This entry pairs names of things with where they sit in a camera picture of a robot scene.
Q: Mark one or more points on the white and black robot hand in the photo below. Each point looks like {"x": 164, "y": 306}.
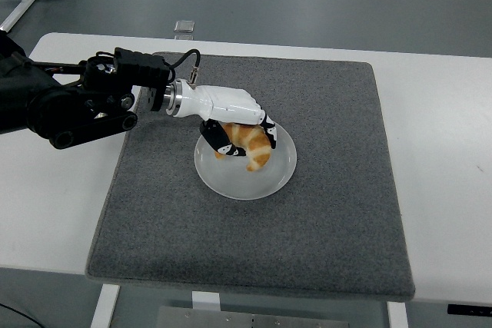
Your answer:
{"x": 227, "y": 105}

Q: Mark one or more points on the golden brown croissant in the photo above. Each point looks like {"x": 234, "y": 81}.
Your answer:
{"x": 257, "y": 149}

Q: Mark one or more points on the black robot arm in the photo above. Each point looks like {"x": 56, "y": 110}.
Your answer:
{"x": 77, "y": 105}

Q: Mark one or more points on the pale grey round plate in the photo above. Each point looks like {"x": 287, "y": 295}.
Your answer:
{"x": 246, "y": 186}

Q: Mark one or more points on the small clear floor socket cover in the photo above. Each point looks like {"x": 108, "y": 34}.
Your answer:
{"x": 184, "y": 25}

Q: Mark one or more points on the grey felt mat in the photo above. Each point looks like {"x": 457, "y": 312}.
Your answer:
{"x": 307, "y": 236}

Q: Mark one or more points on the white table leg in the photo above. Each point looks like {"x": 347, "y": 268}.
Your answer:
{"x": 397, "y": 316}
{"x": 104, "y": 305}

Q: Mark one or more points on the black table control panel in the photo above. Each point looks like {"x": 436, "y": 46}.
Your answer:
{"x": 469, "y": 309}

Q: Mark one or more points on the white table centre bracket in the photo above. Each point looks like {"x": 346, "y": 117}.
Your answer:
{"x": 205, "y": 301}

